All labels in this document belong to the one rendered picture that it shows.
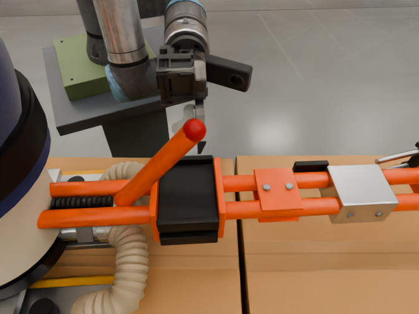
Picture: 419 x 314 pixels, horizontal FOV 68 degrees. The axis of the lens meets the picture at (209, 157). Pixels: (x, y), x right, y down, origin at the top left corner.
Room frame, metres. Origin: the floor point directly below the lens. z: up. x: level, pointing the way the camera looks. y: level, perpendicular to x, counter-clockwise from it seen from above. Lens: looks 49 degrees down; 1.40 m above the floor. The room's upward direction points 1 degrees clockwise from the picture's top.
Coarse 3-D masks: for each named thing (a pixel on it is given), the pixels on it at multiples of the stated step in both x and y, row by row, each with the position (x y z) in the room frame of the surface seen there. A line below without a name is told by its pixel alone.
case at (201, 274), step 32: (64, 160) 0.39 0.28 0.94; (96, 160) 0.39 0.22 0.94; (128, 160) 0.39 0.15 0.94; (224, 160) 0.39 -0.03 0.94; (64, 256) 0.20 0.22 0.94; (96, 256) 0.20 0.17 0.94; (160, 256) 0.20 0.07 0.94; (192, 256) 0.20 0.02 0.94; (224, 256) 0.20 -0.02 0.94; (160, 288) 0.15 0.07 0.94; (192, 288) 0.15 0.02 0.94; (224, 288) 0.15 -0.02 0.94
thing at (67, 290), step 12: (96, 276) 0.16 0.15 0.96; (108, 276) 0.16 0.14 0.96; (36, 288) 0.14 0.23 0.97; (48, 288) 0.14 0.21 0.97; (60, 288) 0.14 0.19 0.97; (72, 288) 0.14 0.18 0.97; (84, 288) 0.14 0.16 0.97; (96, 288) 0.14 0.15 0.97; (24, 300) 0.13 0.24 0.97; (36, 300) 0.13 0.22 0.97; (48, 300) 0.12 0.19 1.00; (60, 300) 0.13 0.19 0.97; (72, 300) 0.13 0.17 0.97; (24, 312) 0.11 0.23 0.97; (36, 312) 0.10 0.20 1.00; (48, 312) 0.11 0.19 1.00; (60, 312) 0.11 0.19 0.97
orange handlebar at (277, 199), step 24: (288, 168) 0.25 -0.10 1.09; (408, 168) 0.26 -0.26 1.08; (72, 192) 0.22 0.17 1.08; (96, 192) 0.22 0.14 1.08; (264, 192) 0.22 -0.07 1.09; (288, 192) 0.22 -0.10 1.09; (48, 216) 0.18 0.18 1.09; (72, 216) 0.18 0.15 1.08; (96, 216) 0.18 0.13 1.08; (120, 216) 0.18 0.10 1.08; (144, 216) 0.19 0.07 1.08; (240, 216) 0.19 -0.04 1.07; (264, 216) 0.19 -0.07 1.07; (288, 216) 0.20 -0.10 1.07
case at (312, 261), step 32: (256, 160) 0.39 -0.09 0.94; (288, 160) 0.39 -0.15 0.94; (352, 160) 0.39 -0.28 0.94; (256, 224) 0.25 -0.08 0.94; (288, 224) 0.25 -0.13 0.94; (320, 224) 0.25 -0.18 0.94; (352, 224) 0.26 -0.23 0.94; (384, 224) 0.26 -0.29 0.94; (416, 224) 0.26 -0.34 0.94; (256, 256) 0.20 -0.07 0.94; (288, 256) 0.20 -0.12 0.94; (320, 256) 0.20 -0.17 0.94; (352, 256) 0.20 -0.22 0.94; (384, 256) 0.20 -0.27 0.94; (416, 256) 0.20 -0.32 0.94; (256, 288) 0.15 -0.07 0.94; (288, 288) 0.15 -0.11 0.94; (320, 288) 0.15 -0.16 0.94; (352, 288) 0.15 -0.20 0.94; (384, 288) 0.15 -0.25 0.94; (416, 288) 0.15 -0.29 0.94
